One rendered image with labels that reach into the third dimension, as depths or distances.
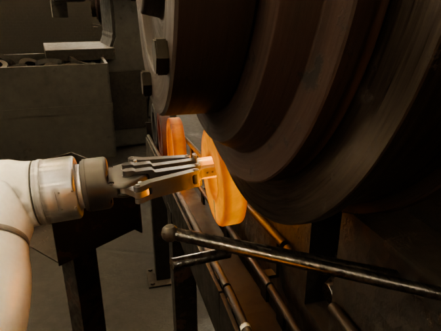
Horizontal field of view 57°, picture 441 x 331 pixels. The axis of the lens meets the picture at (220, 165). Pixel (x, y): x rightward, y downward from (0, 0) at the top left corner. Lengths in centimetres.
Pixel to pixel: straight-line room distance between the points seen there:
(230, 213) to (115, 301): 119
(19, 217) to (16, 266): 7
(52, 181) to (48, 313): 121
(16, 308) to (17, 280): 3
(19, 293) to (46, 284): 138
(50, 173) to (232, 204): 24
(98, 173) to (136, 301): 117
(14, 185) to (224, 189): 27
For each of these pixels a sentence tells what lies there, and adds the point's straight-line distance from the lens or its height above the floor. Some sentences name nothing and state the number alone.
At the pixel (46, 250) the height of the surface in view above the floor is 60.
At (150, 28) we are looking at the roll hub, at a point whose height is 104.
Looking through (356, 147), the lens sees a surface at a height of 99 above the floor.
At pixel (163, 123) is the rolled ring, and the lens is 125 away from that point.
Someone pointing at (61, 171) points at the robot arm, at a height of 86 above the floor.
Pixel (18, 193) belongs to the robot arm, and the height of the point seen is 84.
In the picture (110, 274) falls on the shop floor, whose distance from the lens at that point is 187.
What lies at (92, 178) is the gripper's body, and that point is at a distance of 57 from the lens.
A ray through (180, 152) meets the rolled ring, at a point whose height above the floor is 71.
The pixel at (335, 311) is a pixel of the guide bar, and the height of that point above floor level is 76.
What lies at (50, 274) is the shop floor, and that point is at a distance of 195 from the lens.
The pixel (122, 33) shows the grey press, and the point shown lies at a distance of 324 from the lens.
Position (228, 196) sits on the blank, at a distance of 56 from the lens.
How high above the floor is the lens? 106
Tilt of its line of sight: 21 degrees down
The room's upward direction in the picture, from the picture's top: straight up
